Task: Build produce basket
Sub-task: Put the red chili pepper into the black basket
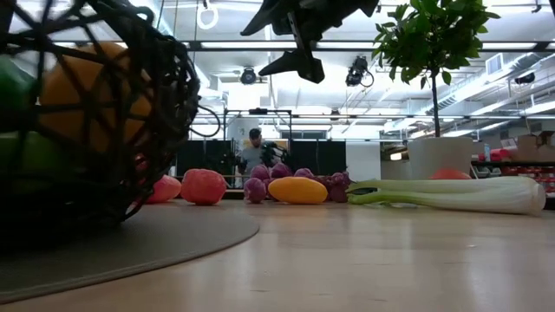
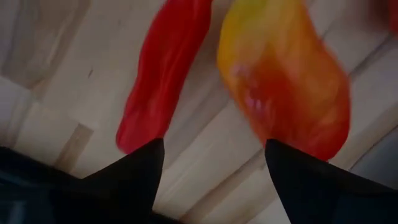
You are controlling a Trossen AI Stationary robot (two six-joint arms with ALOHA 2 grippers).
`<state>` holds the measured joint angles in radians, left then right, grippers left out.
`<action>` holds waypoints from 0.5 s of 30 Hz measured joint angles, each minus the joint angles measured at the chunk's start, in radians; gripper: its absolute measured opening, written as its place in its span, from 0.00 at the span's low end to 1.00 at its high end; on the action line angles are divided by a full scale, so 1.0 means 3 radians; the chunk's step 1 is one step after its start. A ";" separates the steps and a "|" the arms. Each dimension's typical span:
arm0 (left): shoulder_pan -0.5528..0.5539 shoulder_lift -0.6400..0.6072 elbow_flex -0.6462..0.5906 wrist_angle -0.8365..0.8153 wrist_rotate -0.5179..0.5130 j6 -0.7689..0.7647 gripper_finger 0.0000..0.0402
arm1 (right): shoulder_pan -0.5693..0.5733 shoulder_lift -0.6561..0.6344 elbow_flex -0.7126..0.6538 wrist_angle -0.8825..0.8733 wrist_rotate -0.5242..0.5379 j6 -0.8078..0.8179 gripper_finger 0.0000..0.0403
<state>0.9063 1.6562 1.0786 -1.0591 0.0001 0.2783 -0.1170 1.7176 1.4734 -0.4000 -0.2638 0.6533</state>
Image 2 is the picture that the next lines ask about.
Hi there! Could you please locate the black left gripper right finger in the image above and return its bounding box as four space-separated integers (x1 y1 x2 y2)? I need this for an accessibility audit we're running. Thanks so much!
264 138 398 224

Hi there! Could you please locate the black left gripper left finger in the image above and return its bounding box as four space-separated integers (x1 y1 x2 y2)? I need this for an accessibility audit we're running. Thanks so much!
0 138 185 224

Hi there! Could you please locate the red and yellow mango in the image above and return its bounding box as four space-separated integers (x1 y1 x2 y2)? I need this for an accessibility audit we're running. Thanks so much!
216 0 352 163

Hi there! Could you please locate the red chili pepper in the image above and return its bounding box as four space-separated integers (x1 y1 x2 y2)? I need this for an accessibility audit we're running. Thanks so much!
116 0 215 156

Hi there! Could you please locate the grey round placemat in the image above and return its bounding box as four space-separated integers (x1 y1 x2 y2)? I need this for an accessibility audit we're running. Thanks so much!
349 125 398 191

